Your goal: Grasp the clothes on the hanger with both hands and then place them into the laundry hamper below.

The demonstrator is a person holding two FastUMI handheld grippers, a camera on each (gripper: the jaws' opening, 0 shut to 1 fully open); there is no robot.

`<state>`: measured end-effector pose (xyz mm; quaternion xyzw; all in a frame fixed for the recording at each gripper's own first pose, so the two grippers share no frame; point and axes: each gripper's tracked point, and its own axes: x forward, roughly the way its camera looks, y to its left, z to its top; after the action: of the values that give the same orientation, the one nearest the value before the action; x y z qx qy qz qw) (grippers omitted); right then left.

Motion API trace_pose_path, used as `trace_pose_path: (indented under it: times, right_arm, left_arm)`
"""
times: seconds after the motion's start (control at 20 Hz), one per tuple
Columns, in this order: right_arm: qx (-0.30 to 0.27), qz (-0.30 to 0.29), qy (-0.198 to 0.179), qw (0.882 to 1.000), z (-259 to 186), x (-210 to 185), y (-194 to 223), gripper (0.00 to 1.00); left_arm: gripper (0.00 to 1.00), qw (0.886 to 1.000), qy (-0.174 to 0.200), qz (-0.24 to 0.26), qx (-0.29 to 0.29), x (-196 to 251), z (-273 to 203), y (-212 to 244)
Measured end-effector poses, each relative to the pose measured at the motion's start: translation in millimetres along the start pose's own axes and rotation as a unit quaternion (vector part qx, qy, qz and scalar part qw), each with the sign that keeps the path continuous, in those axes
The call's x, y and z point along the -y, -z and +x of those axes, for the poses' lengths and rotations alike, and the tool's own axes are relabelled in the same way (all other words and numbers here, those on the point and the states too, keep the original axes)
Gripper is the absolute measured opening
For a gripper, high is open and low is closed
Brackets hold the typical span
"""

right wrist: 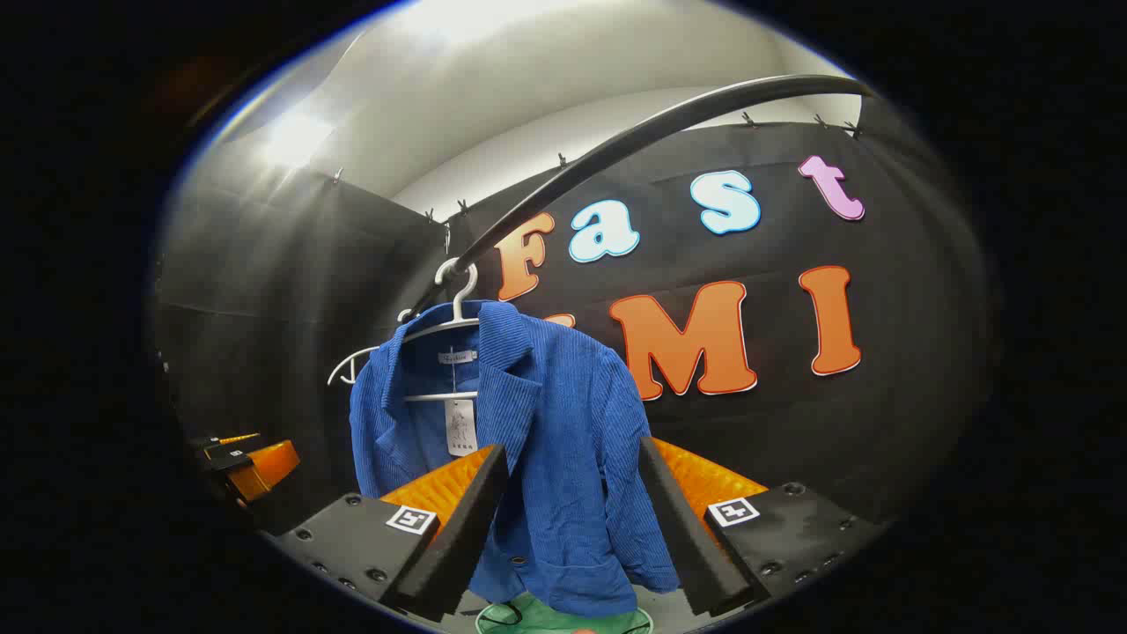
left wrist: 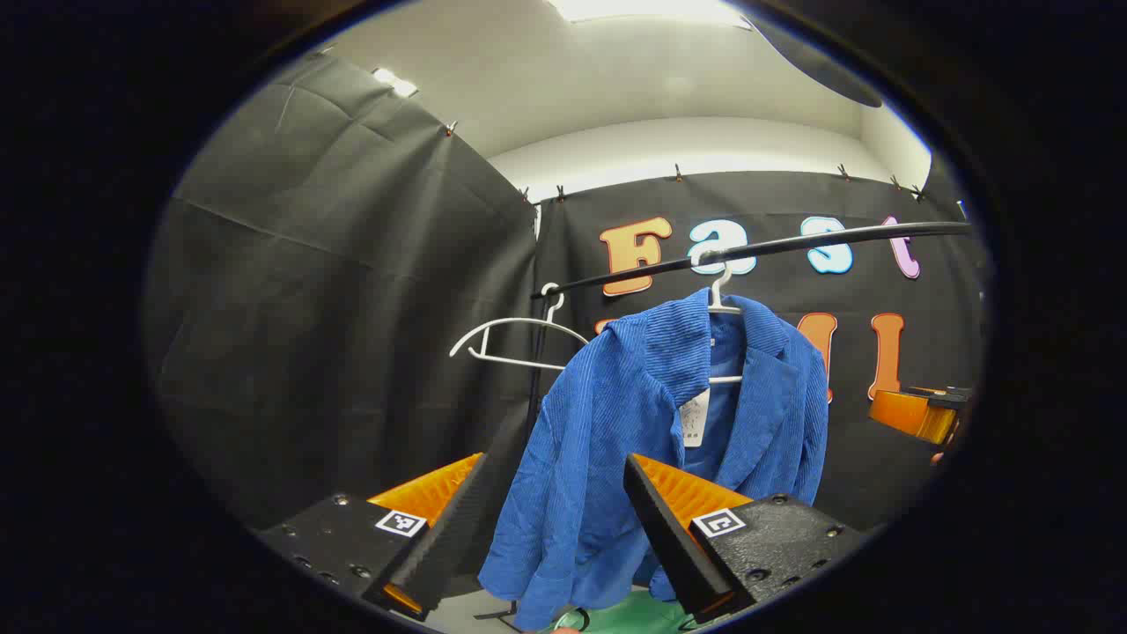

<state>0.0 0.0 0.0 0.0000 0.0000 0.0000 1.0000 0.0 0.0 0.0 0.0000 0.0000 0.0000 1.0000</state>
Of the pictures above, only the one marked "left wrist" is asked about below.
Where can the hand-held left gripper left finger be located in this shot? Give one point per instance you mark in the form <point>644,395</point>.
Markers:
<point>458,528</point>

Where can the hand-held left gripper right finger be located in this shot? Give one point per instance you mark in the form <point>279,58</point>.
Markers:
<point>669,537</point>

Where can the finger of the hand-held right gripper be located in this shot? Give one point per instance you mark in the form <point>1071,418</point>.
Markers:
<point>911,414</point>

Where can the green laundry hamper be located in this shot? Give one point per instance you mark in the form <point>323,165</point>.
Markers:
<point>634,615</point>

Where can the black clothes rack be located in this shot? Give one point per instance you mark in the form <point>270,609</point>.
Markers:
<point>836,239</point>

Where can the white hanger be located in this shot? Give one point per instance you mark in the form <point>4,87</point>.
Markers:
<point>528,320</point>
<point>724,309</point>

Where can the small ceiling light panel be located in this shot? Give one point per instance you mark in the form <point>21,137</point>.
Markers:
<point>394,82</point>

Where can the large ceiling light panel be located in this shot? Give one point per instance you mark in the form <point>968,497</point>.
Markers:
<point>647,9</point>

